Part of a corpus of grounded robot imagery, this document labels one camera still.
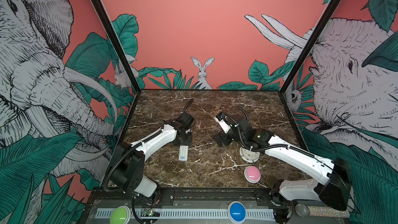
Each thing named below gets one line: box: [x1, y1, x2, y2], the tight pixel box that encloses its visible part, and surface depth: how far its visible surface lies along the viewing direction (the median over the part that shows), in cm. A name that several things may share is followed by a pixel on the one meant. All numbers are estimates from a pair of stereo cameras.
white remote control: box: [178, 145, 189, 161], surface depth 84 cm
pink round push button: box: [243, 165, 262, 184], surface depth 82 cm
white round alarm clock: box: [239, 146, 261, 164], surface depth 85 cm
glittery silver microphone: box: [294, 203, 351, 218], surface depth 69 cm
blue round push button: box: [226, 200, 247, 224], surface depth 70 cm
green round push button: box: [109, 204, 132, 224], surface depth 69 cm
